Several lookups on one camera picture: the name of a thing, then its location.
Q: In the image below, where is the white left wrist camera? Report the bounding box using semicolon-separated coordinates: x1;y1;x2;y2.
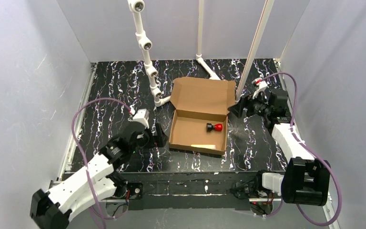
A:
132;109;150;129

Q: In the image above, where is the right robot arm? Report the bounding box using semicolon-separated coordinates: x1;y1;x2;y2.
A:
228;89;330;206

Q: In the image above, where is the white PVC pipe frame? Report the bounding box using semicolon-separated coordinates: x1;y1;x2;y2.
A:
127;0;275;107

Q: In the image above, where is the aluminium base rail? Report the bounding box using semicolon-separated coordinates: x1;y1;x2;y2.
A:
39;63;340;229

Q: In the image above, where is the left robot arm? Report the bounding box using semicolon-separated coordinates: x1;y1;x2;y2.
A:
30;121;168;229

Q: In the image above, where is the red black knob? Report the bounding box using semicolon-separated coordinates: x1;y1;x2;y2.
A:
206;123;224;132

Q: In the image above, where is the yellow rectangular block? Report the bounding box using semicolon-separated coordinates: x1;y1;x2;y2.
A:
191;144;216;150

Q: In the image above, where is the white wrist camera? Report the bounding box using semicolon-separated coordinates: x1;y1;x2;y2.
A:
132;109;150;129
252;77;268;99

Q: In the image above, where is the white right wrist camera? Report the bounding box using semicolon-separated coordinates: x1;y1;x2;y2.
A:
252;77;268;99

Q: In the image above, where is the brown cardboard box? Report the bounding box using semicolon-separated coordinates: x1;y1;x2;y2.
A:
169;76;236;156

